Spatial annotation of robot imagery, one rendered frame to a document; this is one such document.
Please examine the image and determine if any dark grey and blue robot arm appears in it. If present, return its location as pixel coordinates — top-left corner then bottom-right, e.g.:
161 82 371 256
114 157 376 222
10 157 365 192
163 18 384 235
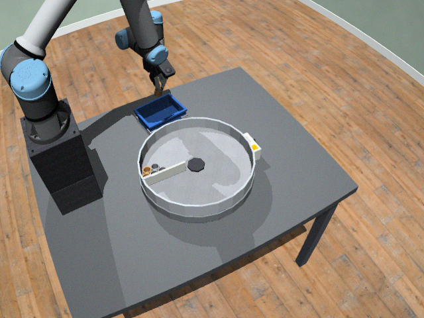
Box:
0 0 176 144

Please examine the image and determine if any blue crate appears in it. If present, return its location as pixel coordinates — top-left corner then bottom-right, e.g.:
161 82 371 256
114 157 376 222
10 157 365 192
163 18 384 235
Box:
133 93 187 135

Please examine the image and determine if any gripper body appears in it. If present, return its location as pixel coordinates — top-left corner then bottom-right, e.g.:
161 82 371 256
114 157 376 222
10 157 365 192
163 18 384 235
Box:
142 59 161 76

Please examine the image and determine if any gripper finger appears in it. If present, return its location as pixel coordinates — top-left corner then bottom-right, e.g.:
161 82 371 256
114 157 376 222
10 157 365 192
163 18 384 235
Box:
158 74 168 91
149 70 162 92

